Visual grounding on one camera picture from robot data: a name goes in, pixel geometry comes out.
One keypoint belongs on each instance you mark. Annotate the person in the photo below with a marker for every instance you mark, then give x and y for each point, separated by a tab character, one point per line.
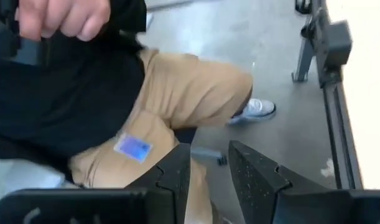
68	93

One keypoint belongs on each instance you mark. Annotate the grey metal table frame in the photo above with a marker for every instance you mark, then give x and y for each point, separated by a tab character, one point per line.
329	46

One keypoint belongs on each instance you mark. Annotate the blue ID badge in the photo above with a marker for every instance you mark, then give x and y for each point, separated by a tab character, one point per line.
133	148

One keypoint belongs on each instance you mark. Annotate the person's hand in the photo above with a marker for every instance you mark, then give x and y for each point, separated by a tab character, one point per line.
62	18

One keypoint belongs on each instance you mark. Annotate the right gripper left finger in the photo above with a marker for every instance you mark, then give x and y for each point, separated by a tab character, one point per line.
177	174

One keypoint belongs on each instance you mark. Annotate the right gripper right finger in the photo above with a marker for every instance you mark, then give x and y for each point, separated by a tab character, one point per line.
255	180

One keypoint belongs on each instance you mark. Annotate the person's white shoe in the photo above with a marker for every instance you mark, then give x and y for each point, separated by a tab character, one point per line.
258	110

